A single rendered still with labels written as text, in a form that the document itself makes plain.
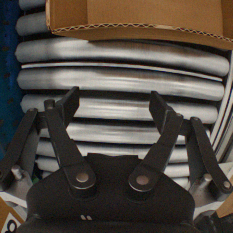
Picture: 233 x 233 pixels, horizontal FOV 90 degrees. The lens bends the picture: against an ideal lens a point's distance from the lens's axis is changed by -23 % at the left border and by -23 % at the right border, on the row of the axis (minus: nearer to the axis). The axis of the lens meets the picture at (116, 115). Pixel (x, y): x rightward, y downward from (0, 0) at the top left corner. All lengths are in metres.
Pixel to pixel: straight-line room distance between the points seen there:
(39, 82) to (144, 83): 0.22
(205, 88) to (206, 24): 0.14
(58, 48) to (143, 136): 0.26
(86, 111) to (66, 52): 0.13
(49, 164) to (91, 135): 0.18
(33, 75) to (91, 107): 0.15
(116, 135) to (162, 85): 0.15
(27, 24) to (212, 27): 0.38
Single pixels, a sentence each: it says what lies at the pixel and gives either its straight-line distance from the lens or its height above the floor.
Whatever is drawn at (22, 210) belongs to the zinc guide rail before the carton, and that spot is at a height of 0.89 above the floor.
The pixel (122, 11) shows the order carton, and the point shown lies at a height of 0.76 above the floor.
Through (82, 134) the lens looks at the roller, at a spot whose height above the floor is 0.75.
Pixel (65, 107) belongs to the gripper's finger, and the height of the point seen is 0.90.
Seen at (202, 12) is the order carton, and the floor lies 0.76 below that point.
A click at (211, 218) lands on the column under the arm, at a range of 0.87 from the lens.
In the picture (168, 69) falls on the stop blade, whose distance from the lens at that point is 0.31.
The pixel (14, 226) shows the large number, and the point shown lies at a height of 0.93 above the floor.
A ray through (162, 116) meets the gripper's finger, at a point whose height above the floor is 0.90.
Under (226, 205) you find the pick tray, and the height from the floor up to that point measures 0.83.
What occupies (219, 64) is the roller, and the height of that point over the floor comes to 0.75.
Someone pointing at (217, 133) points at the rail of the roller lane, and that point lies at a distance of 0.46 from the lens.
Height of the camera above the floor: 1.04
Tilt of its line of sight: 64 degrees down
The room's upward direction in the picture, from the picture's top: 179 degrees counter-clockwise
